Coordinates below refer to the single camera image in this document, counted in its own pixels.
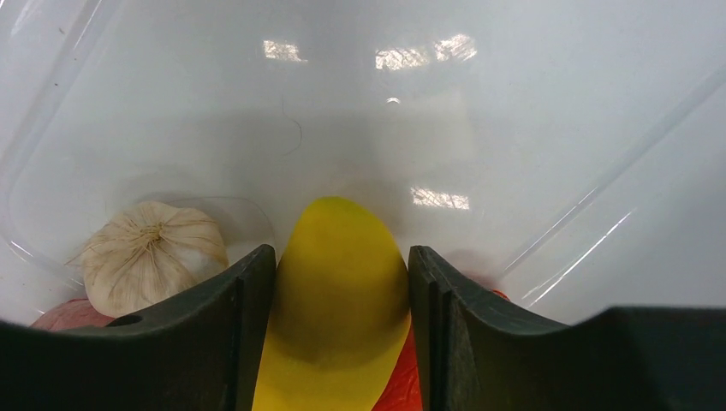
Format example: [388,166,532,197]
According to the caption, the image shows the toy peach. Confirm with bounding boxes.
[30,299,115,331]

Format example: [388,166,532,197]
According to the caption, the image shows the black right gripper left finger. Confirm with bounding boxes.
[1,244,276,410]

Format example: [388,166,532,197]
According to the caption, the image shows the red toy pepper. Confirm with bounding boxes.
[374,287,521,410]

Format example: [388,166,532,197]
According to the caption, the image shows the white toy garlic bulb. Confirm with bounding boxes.
[76,201,229,318]

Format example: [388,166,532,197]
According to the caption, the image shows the white plastic bin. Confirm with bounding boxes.
[1,1,725,324]

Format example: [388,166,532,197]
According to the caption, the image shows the yellow toy mango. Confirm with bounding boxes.
[253,196,410,410]

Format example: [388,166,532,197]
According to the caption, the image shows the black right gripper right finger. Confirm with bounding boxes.
[408,246,725,410]

